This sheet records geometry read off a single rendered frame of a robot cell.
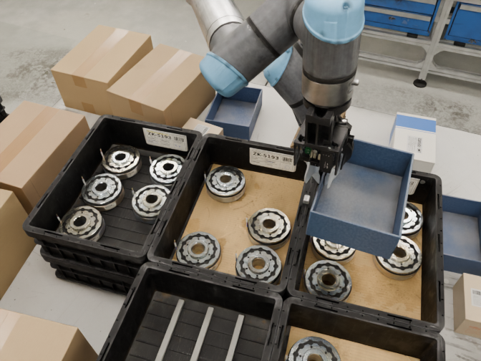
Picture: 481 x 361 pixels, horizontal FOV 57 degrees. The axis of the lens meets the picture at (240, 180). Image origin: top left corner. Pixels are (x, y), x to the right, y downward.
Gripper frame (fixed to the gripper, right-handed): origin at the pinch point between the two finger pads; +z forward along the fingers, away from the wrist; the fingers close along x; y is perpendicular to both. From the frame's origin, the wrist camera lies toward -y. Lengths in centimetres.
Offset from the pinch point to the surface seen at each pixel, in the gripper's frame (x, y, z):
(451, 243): 30, -26, 44
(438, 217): 23.1, -14.7, 20.8
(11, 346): -47, 44, 19
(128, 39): -87, -60, 20
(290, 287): -1.7, 13.8, 19.1
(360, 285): 10.7, 2.3, 30.0
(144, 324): -29.2, 28.4, 27.3
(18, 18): -277, -168, 93
